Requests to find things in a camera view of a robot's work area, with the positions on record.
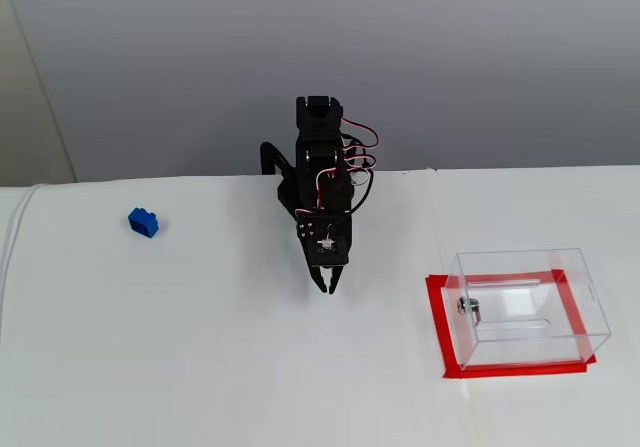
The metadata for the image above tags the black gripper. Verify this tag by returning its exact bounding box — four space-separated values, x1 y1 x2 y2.
295 210 354 295

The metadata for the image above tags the blue lego brick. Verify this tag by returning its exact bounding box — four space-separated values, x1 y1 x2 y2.
126 206 161 241

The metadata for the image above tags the transparent plastic box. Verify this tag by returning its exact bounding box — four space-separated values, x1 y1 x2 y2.
444 247 613 371

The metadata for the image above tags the silver cam lock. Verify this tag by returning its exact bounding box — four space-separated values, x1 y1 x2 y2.
456 296 486 326

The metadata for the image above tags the black table clamp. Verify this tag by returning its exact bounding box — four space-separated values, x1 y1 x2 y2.
258 140 296 178

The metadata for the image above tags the black wrist camera board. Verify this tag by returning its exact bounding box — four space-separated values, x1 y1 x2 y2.
310 235 348 268

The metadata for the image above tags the black camera cable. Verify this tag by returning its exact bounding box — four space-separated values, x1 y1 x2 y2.
348 165 376 216

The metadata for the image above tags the red tape frame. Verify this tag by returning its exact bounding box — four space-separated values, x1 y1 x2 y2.
424 269 599 380

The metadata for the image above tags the long red white servo wire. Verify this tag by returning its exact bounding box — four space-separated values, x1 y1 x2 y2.
314 116 380 213

